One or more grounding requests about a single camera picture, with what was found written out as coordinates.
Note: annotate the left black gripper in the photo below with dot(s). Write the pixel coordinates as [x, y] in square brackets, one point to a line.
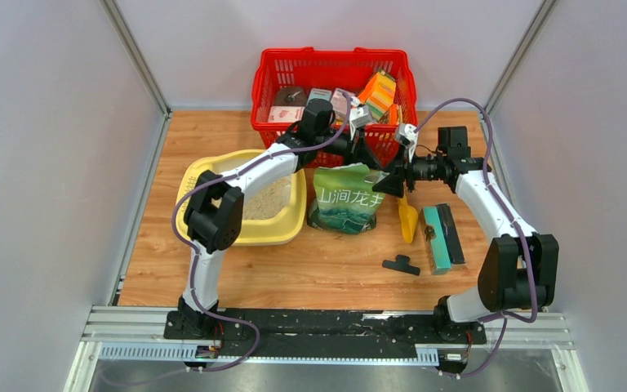
[357, 151]

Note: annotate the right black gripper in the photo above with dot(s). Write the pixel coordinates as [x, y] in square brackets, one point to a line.
[392, 184]

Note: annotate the yellow plastic scoop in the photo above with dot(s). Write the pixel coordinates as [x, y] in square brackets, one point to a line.
[408, 217]

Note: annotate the green litter bag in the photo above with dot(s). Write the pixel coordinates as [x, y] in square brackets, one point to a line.
[344, 201]

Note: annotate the black bag clip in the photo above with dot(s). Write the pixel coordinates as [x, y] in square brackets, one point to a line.
[401, 263]

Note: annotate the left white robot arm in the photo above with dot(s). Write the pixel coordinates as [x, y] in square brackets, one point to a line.
[214, 207]

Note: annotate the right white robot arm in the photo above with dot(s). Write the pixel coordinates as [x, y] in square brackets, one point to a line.
[520, 267]

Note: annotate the pink grey small box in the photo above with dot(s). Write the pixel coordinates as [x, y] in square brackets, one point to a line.
[339, 102]

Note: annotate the teal small box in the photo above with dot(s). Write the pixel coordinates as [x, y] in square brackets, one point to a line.
[319, 93]

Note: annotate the white red small box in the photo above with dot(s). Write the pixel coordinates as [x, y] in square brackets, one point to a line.
[285, 114]

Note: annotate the teal rectangular box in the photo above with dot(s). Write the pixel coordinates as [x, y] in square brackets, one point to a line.
[439, 260]

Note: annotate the dark brown box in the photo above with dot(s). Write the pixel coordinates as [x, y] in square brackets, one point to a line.
[290, 96]

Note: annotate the yellow litter box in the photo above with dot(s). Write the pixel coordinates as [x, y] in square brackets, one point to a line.
[273, 216]

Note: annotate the orange small packet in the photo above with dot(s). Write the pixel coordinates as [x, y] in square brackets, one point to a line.
[393, 116]

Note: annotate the orange green striped sponge pack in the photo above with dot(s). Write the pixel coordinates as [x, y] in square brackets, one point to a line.
[378, 94]

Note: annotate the red plastic shopping basket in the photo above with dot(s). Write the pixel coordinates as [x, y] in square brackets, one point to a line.
[306, 68]

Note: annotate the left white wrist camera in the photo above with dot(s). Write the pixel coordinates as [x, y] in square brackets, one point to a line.
[359, 117]

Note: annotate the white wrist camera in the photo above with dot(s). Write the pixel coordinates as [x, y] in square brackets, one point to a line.
[359, 117]
[406, 135]

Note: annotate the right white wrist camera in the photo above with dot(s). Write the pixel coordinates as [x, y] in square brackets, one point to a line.
[406, 135]

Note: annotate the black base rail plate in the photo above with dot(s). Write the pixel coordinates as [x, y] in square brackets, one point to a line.
[322, 334]

